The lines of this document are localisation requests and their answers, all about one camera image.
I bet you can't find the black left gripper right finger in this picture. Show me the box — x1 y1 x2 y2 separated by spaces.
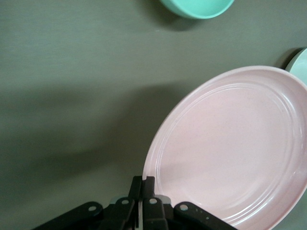
142 176 238 230

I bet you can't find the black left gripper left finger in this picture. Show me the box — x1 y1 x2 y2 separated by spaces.
31 176 142 230

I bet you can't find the pink plate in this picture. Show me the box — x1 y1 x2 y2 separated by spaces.
142 65 307 228

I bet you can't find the brown table cover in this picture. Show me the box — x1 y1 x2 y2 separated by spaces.
0 0 307 230

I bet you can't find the green bowl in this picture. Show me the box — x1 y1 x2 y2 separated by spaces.
159 0 236 20

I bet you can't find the green plate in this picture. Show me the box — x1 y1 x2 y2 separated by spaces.
285 47 307 87

